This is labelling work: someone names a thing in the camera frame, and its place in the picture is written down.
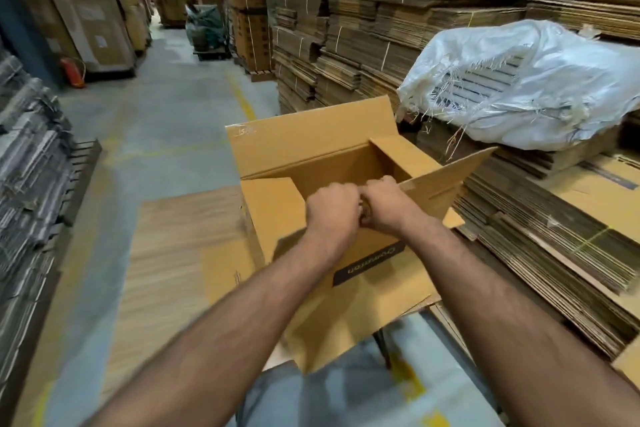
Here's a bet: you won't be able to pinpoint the large upright cardboard boxes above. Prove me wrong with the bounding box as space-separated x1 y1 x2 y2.
0 0 155 78

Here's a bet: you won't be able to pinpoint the person's right forearm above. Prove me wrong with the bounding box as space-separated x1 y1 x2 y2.
395 218 640 427

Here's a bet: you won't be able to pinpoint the brown cardboard box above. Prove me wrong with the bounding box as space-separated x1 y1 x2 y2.
202 95 498 375

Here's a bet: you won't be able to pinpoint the white woven plastic sack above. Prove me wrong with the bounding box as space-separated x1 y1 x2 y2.
397 19 640 152

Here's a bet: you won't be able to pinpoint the person's right hand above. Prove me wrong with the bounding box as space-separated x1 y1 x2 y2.
360 175 430 231

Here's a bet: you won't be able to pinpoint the wooden work table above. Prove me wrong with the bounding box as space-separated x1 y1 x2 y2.
100 185 451 412

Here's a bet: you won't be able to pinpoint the wooden pallet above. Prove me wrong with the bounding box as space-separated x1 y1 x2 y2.
61 139 103 227

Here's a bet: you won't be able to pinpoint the strapped brown carton stack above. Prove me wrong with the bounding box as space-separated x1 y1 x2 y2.
227 0 277 74

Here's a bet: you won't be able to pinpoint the green wrapped bundle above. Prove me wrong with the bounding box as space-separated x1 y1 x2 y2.
185 4 226 54

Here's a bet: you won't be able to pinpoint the red fire extinguisher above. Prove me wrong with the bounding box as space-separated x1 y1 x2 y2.
60 57 87 89

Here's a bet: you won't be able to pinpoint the person's left forearm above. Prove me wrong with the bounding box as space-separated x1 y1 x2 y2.
82 228 351 427

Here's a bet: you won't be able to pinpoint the grey bundled cardboard stack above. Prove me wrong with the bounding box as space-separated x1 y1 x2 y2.
0 49 76 407

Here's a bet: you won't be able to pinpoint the person's left hand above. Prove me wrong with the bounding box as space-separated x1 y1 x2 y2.
305 182 365 256

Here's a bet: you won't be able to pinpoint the low pile of flattened cartons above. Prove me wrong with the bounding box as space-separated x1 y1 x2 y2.
416 111 640 360

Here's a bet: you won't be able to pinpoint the stacks of flattened brown cartons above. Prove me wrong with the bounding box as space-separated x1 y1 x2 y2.
267 0 640 114

